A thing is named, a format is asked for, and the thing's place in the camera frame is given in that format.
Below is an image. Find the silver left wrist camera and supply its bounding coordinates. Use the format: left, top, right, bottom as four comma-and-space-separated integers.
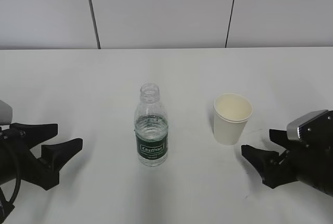
0, 100, 12, 126

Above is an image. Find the clear green-label water bottle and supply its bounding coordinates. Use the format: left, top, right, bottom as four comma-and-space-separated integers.
134, 83, 169, 167

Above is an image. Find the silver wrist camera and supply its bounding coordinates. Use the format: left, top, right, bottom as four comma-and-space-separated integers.
0, 100, 12, 126
286, 110, 332, 147

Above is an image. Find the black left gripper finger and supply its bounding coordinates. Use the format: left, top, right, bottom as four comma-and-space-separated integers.
39, 138, 83, 173
15, 123, 58, 151

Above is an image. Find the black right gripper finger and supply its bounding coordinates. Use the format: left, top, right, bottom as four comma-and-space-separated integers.
269, 129, 289, 149
241, 144, 280, 180

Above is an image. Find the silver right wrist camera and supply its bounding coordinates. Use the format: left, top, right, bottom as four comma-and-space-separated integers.
286, 110, 332, 147

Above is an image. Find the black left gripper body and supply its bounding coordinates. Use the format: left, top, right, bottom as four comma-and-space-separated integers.
1, 123, 59, 190

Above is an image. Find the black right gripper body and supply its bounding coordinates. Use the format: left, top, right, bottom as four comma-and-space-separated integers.
261, 140, 333, 196

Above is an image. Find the white paper cup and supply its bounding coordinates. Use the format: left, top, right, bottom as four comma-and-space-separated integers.
213, 93, 253, 146

